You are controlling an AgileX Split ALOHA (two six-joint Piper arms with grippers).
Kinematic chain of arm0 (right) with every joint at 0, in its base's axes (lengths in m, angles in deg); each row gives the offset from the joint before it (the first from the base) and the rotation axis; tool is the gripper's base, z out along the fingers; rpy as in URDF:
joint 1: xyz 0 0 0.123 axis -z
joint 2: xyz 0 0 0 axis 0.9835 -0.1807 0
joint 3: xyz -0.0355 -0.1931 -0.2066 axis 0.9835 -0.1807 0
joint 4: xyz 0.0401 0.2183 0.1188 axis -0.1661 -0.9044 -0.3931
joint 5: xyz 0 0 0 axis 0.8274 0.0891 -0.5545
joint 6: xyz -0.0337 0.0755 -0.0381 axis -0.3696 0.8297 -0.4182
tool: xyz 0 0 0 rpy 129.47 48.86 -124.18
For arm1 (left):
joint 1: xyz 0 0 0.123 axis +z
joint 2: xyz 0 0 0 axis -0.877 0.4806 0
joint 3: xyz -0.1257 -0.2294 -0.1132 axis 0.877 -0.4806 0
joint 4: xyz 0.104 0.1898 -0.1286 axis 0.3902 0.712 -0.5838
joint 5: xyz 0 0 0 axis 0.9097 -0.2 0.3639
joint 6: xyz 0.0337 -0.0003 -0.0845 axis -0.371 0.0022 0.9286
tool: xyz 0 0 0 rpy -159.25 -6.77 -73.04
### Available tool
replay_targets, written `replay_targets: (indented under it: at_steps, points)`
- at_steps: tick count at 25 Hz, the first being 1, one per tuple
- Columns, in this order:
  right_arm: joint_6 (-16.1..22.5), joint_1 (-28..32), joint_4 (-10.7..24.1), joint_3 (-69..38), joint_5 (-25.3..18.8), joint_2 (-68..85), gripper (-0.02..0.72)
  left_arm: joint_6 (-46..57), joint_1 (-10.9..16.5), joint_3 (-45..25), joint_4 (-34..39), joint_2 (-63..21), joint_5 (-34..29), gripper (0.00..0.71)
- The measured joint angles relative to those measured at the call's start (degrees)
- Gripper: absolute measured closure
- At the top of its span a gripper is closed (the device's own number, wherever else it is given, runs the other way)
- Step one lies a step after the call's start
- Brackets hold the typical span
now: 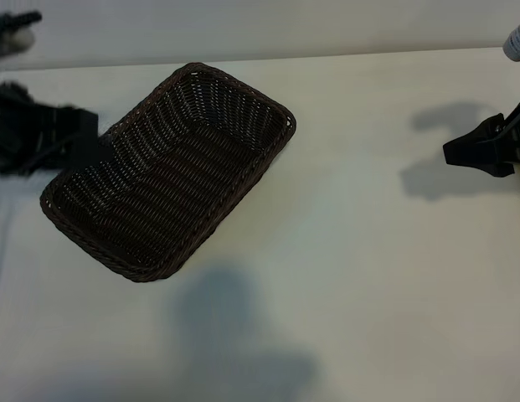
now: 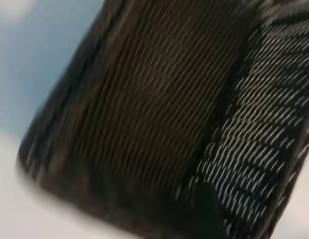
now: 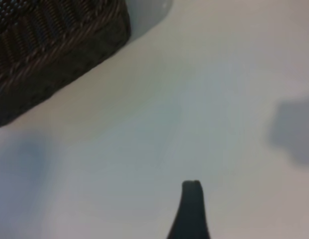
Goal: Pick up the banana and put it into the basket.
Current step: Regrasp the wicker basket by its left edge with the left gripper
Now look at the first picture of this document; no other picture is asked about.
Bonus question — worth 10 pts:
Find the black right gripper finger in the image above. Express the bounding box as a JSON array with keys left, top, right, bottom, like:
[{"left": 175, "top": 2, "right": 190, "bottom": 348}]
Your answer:
[{"left": 442, "top": 112, "right": 516, "bottom": 178}]

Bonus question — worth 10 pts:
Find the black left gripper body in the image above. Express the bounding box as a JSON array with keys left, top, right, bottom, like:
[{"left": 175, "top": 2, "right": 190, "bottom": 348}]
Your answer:
[{"left": 0, "top": 79, "right": 83, "bottom": 177}]

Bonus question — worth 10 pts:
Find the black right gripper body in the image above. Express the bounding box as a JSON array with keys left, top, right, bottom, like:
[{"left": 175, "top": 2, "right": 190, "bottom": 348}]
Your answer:
[{"left": 493, "top": 99, "right": 520, "bottom": 165}]

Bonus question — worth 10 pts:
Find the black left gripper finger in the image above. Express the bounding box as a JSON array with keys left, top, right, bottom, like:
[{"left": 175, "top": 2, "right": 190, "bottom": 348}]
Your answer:
[{"left": 68, "top": 109, "right": 113, "bottom": 169}]

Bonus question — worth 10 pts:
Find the dark brown woven basket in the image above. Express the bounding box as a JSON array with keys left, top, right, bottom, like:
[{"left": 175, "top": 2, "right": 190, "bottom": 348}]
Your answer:
[{"left": 39, "top": 61, "right": 297, "bottom": 283}]

